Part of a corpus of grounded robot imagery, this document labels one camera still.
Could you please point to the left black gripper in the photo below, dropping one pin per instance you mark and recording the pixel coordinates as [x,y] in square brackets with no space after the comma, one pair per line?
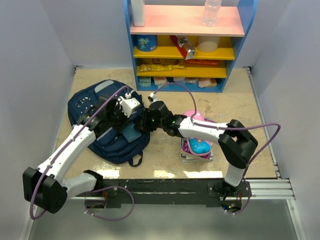
[119,128]

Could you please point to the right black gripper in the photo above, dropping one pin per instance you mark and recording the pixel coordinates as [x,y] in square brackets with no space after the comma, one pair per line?
[142,123]

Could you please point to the teal wallet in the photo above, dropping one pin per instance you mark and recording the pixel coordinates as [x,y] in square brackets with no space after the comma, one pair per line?
[130,133]

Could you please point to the navy blue backpack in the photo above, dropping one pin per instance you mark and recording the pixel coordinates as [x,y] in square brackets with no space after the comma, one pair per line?
[111,145]

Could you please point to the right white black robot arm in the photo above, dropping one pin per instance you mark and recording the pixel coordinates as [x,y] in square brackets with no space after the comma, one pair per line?
[237,143]

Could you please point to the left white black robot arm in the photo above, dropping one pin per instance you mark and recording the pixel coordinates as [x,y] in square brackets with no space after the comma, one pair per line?
[46,186]

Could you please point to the green sponge pack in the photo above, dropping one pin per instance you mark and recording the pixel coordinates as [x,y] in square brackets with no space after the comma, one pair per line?
[144,81]

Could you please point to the yellow snack bag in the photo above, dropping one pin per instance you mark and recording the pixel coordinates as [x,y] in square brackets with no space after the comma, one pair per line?
[146,68]

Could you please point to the orange pink sponge pack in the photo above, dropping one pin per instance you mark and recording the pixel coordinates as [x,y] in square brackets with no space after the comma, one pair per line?
[207,82]

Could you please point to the stack of books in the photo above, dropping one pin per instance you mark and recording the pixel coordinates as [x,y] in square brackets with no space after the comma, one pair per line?
[187,157]

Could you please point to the pink blue pencil case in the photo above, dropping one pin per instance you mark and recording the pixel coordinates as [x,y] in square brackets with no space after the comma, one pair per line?
[194,146]

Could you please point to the orange flat box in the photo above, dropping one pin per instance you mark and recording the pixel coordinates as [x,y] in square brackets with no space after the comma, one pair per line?
[202,62]

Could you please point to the blue shelf unit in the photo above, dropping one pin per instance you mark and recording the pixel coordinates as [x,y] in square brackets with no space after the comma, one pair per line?
[175,46]

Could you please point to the blue round can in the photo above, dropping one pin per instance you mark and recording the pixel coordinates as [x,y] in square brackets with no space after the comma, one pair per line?
[146,43]

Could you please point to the red silver snack box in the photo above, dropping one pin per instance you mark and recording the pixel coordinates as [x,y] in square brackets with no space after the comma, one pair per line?
[184,46]

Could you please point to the white plastic tub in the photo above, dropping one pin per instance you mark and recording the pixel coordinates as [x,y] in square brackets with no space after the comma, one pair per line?
[207,44]

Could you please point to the white cylinder bottle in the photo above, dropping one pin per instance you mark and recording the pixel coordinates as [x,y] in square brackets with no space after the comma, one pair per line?
[138,12]

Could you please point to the clear plastic water bottle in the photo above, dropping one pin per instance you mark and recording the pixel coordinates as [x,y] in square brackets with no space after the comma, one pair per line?
[210,12]

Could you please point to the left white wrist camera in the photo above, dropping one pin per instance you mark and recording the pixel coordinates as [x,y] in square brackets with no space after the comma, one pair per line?
[128,104]

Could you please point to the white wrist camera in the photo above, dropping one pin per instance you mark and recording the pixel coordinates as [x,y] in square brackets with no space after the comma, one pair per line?
[128,104]
[152,98]

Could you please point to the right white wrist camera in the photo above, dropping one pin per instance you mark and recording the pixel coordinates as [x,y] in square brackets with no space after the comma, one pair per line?
[152,98]

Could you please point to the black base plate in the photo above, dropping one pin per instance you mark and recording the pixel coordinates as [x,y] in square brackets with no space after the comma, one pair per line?
[211,192]

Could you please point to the aluminium frame rail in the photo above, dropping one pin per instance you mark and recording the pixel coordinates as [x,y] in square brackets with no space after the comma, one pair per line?
[271,189]

